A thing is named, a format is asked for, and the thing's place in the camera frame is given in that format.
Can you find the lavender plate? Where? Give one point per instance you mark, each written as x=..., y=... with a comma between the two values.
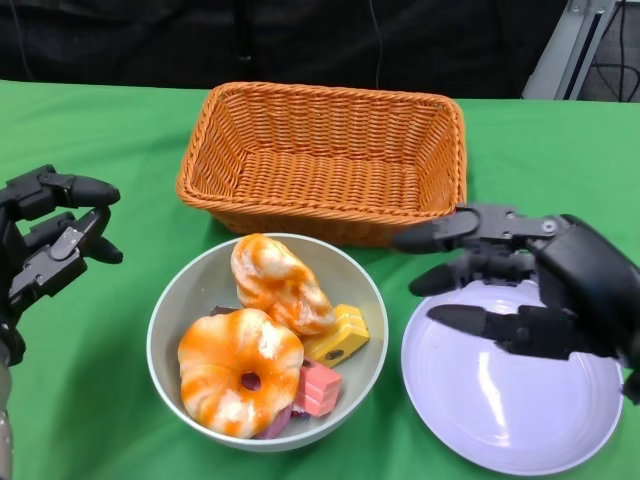
x=500, y=410

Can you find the aluminium frame post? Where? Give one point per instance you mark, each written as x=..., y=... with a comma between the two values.
x=570, y=55

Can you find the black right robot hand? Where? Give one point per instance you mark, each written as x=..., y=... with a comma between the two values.
x=585, y=280

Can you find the orange glazed twisted bread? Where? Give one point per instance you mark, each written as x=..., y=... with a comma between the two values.
x=270, y=280

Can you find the brown chocolate toy cake slice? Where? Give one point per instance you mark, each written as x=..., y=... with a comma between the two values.
x=220, y=311

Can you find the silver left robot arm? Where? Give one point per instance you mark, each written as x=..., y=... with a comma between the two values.
x=4, y=425

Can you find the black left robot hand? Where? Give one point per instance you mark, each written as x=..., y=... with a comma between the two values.
x=45, y=265

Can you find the yellow toy cake slice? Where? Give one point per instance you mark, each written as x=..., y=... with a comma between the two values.
x=345, y=330

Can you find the pink toy cake slice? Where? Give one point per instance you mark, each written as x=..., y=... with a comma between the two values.
x=275, y=427

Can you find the coral toy cake slice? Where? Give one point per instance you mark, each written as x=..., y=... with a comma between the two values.
x=317, y=387

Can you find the black backdrop curtain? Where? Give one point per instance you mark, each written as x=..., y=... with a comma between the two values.
x=150, y=40

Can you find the green tablecloth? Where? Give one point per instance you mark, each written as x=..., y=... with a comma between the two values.
x=100, y=125

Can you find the orange wicker basket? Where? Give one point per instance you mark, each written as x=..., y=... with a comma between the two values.
x=325, y=175

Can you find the grey-green bowl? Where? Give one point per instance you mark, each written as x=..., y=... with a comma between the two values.
x=200, y=285

